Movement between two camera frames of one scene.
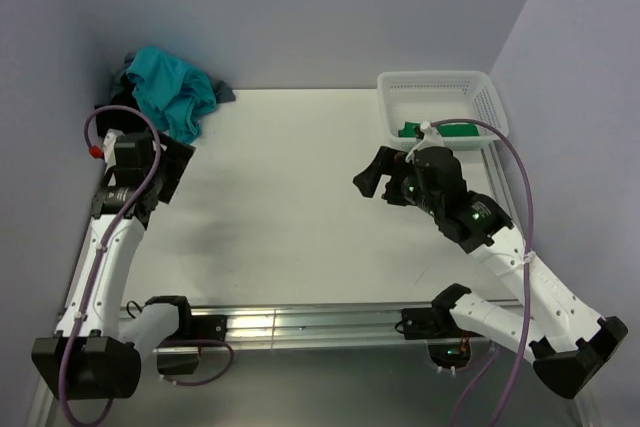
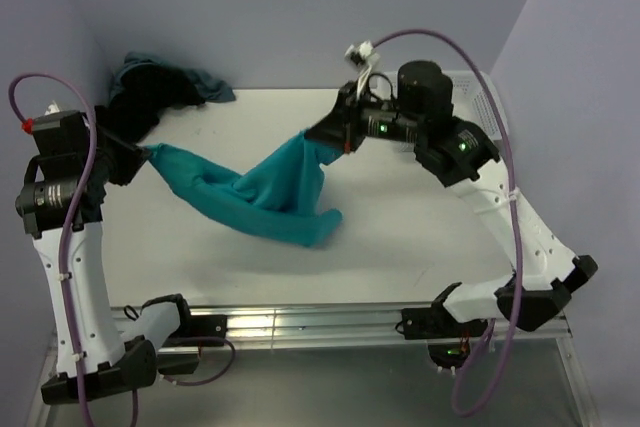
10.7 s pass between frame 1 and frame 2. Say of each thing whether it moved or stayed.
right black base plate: stayed
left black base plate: stayed
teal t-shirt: moved
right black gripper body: moved
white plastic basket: stayed
